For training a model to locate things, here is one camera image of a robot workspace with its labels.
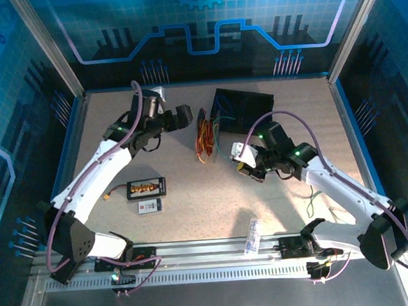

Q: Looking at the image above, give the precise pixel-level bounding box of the red lead yellow connector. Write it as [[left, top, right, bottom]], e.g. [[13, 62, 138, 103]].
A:
[[101, 186, 130, 203]]

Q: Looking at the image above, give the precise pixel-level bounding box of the yellow cable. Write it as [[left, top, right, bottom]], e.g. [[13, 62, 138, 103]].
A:
[[196, 119, 217, 164]]

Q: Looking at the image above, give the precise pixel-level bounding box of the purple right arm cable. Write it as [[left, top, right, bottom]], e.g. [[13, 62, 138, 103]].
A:
[[239, 100, 408, 293]]

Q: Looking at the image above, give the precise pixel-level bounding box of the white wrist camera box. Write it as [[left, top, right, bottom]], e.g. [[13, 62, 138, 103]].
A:
[[149, 87, 167, 105], [228, 140, 261, 170]]

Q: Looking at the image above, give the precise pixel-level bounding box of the black charging board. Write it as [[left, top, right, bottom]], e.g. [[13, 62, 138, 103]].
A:
[[125, 176, 168, 201]]

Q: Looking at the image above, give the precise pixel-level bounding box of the clear plastic bag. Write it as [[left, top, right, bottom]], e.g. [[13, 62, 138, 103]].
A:
[[242, 217, 263, 255]]

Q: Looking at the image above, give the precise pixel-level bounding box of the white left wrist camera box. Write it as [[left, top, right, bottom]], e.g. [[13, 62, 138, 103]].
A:
[[149, 87, 167, 105]]

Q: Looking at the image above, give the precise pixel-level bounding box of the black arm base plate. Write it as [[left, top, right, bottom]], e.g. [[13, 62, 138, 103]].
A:
[[92, 245, 159, 273], [278, 231, 345, 261]]

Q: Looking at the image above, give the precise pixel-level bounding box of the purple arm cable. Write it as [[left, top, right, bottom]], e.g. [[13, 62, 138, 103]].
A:
[[239, 100, 408, 293], [33, 78, 166, 303]]

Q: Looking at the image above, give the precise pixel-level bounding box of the aluminium frame post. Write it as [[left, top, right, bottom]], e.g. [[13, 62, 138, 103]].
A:
[[321, 0, 398, 82], [7, 0, 87, 104]]

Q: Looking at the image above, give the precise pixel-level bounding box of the black cable spool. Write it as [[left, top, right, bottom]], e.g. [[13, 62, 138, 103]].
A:
[[194, 105, 225, 166]]

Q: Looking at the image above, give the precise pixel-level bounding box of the grey metal base plate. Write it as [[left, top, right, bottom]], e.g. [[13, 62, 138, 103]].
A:
[[9, 250, 408, 306]]

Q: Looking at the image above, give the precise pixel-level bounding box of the small white black card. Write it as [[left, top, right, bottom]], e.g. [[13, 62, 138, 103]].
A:
[[136, 197, 165, 217]]

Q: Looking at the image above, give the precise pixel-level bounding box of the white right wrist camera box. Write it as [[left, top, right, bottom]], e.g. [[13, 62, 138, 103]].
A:
[[228, 140, 261, 170]]

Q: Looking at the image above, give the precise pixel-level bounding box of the slotted metal cable duct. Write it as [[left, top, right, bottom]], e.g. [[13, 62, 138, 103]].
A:
[[43, 261, 314, 295]]

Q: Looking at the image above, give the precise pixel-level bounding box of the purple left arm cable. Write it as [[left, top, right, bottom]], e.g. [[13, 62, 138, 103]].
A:
[[33, 78, 166, 303]]

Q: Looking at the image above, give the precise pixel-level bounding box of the blue cable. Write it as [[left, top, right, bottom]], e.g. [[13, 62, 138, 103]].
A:
[[215, 94, 237, 121]]

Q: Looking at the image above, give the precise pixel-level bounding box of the black connector box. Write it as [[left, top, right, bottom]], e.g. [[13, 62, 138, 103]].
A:
[[109, 265, 138, 294], [305, 258, 332, 282]]

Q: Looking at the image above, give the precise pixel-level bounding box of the red cable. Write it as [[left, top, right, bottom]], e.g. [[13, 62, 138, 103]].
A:
[[193, 117, 214, 154]]

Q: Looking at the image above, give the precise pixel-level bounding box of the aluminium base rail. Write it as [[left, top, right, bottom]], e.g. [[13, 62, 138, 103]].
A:
[[30, 224, 408, 280]]

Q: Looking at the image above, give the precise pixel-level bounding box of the black divided bin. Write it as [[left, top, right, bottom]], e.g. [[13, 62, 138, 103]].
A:
[[210, 84, 277, 138]]

